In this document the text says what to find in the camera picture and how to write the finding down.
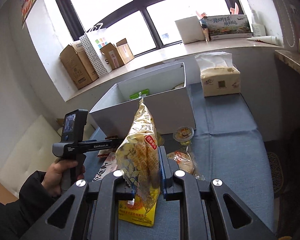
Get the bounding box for long pink illustrated snack pack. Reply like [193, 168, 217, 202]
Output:
[93, 152, 118, 181]

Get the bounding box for yellow cracker snack bag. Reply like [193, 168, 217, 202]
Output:
[115, 97, 161, 212]

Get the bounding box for black left sleeve forearm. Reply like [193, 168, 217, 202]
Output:
[0, 171, 57, 239]

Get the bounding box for person's left hand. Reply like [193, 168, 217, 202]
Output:
[42, 159, 78, 197]

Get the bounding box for clear wrapped bun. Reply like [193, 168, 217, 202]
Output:
[167, 145, 205, 180]

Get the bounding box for yellow snack packet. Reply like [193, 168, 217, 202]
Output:
[118, 189, 160, 227]

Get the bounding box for jelly cup with label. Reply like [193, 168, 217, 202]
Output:
[173, 126, 194, 146]

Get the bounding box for cream sofa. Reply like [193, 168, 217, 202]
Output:
[0, 115, 62, 198]

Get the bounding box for blue table cloth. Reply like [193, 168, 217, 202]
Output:
[83, 82, 275, 240]

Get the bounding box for white storage box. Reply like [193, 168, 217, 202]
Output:
[89, 62, 196, 139]

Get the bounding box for green snack packet in box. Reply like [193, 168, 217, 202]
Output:
[129, 89, 149, 100]

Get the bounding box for large brown cardboard box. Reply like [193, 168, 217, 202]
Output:
[59, 40, 98, 89]

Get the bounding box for small open cardboard box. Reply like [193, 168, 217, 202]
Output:
[100, 38, 134, 70]

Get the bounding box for tissue pack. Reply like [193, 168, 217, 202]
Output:
[195, 51, 241, 98]

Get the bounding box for white polka dot paper bag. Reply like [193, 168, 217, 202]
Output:
[79, 23, 112, 77]

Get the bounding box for white foam box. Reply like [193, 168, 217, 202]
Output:
[175, 16, 205, 44]

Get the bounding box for printed landscape gift box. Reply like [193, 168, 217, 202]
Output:
[204, 15, 252, 41]

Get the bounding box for white tube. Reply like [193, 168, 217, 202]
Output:
[247, 36, 280, 46]

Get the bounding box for white pump bottle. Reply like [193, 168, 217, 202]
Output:
[251, 10, 266, 37]

